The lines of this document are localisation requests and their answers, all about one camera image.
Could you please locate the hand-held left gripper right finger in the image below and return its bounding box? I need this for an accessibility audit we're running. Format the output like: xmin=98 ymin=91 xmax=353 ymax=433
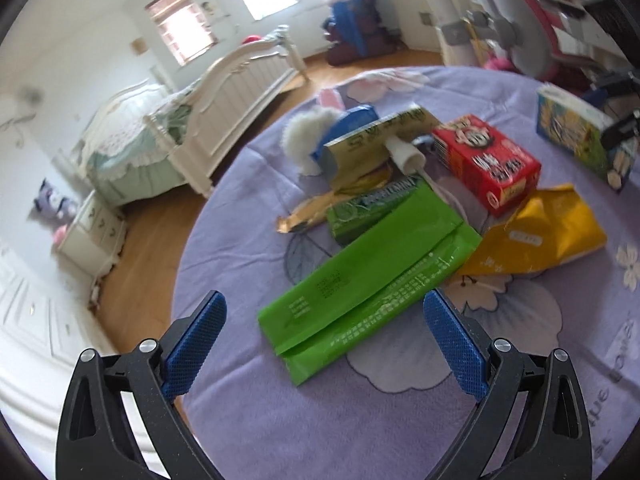
xmin=422 ymin=289 xmax=593 ymax=480

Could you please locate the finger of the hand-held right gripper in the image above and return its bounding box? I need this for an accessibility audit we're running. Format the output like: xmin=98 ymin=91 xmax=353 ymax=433
xmin=602 ymin=112 xmax=640 ymax=151
xmin=591 ymin=72 xmax=640 ymax=106

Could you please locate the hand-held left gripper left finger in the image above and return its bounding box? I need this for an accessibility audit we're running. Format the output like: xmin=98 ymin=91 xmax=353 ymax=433
xmin=56 ymin=290 xmax=228 ymax=480

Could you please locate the yellow and blue box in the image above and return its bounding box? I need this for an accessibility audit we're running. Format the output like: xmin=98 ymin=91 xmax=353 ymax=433
xmin=536 ymin=85 xmax=633 ymax=192

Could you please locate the long green foil packet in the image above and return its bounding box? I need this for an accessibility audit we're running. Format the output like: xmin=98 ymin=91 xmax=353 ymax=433
xmin=257 ymin=180 xmax=482 ymax=387

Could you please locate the purple floral tablecloth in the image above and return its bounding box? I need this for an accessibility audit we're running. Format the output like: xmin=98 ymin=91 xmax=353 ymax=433
xmin=172 ymin=66 xmax=640 ymax=480

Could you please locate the yellow foil bag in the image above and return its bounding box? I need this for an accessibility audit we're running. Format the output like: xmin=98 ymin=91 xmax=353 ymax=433
xmin=457 ymin=183 xmax=608 ymax=277

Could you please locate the red cardboard box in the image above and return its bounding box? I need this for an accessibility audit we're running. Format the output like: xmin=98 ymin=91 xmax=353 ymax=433
xmin=431 ymin=114 xmax=542 ymax=217

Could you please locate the white nightstand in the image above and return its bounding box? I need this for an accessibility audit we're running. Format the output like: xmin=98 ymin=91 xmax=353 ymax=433
xmin=56 ymin=191 xmax=128 ymax=278

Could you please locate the green gum box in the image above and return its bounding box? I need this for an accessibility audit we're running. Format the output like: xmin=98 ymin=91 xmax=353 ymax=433
xmin=326 ymin=174 xmax=433 ymax=247

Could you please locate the white wardrobe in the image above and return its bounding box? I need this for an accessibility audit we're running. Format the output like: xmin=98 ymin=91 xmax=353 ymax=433
xmin=0 ymin=245 xmax=121 ymax=411

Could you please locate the gold foil wrapper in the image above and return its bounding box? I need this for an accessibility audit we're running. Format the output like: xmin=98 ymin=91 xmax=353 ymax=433
xmin=274 ymin=167 xmax=393 ymax=234

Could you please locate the white plastic tube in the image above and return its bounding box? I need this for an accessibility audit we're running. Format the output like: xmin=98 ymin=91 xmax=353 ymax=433
xmin=384 ymin=135 xmax=431 ymax=173

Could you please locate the purple plush toy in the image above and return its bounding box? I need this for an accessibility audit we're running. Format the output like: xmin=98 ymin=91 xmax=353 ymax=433
xmin=32 ymin=177 xmax=78 ymax=221

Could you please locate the gold and green carton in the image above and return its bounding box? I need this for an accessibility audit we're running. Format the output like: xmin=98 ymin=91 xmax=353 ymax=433
xmin=322 ymin=105 xmax=441 ymax=188

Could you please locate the white cabinet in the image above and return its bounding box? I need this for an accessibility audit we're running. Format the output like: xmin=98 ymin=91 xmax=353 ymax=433
xmin=377 ymin=0 xmax=451 ymax=53

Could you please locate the white fluffy plush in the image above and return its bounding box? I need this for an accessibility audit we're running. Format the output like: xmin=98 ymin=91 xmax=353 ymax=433
xmin=282 ymin=87 xmax=346 ymax=176

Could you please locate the blue packet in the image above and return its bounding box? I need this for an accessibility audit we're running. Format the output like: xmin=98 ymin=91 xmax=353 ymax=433
xmin=310 ymin=104 xmax=378 ymax=173

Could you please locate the white wooden bed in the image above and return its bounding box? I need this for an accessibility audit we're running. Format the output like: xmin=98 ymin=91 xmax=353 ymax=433
xmin=75 ymin=25 xmax=311 ymax=206

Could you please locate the dark chair with clothes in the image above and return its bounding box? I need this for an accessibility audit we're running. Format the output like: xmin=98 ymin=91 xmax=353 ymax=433
xmin=322 ymin=0 xmax=401 ymax=66

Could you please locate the window with brick view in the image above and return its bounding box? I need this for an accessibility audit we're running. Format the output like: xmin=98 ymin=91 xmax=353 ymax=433
xmin=145 ymin=0 xmax=218 ymax=66

